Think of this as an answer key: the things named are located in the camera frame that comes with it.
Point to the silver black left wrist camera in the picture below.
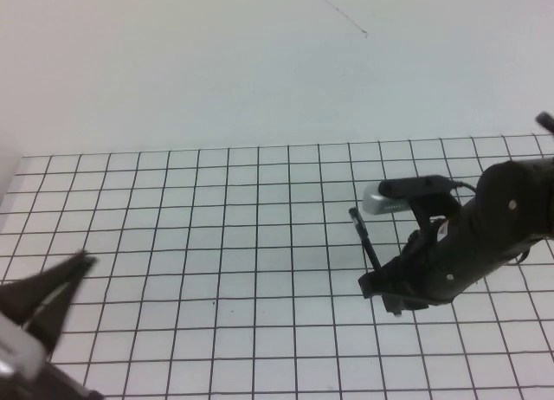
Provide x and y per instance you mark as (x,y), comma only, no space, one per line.
(19,348)

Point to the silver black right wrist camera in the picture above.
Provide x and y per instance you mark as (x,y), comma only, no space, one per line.
(383,203)

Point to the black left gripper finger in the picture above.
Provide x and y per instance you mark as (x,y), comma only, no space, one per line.
(60,318)
(39,287)

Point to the white sheet with black grid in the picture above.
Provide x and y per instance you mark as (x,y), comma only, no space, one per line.
(216,227)

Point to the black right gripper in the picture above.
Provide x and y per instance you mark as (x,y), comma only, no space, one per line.
(485,235)

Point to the black ballpoint pen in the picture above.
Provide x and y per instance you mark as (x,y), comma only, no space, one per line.
(371,253)

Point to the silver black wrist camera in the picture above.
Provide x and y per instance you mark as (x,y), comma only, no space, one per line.
(383,203)
(19,348)

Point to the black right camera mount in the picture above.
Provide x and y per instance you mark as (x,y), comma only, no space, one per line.
(435,209)

